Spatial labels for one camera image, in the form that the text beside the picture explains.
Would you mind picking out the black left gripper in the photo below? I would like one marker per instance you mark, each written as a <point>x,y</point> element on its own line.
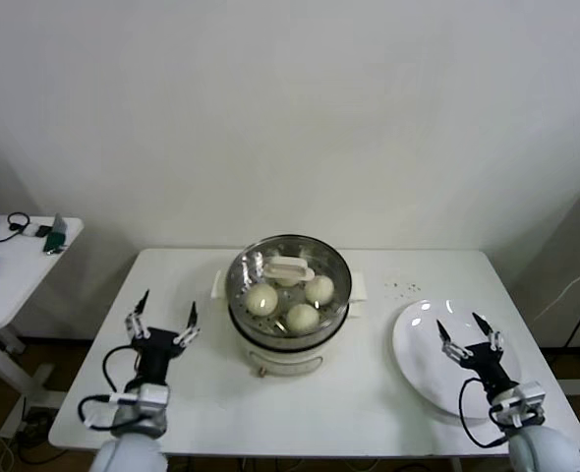
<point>155,356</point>

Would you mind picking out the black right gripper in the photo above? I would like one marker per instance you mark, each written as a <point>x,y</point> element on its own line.
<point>484,366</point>

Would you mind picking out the white steamed baozi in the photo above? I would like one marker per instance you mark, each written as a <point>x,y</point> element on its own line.
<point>318,290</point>
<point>286,282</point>
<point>303,318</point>
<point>261,300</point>

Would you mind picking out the round glass pot lid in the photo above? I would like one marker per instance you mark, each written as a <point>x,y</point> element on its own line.
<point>270,268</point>

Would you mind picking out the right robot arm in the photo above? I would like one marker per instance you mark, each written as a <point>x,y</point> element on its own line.
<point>536,447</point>

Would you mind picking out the perforated steel steamer basket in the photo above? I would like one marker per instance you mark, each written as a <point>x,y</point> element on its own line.
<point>339,275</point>

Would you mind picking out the white round plate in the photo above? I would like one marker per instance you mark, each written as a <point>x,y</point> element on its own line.
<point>418,344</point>

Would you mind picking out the scattered dark crumbs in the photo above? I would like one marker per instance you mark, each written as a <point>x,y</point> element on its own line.
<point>398,287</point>

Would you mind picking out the white electric cooking pot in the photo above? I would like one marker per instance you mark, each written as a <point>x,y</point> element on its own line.
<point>280,361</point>

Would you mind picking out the white side table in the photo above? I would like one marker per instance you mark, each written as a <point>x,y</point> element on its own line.
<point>19,275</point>

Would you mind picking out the small white adapter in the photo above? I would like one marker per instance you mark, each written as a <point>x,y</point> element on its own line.
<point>32,229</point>

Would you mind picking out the floor power strip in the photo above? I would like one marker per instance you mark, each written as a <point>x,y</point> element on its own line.
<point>34,418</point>

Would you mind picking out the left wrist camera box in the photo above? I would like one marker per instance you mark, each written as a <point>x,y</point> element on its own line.
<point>152,397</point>

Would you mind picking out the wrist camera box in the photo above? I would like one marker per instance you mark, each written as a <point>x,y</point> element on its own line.
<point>152,397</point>
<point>531,395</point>

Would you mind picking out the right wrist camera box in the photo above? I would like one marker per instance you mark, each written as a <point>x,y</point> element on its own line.
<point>531,395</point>

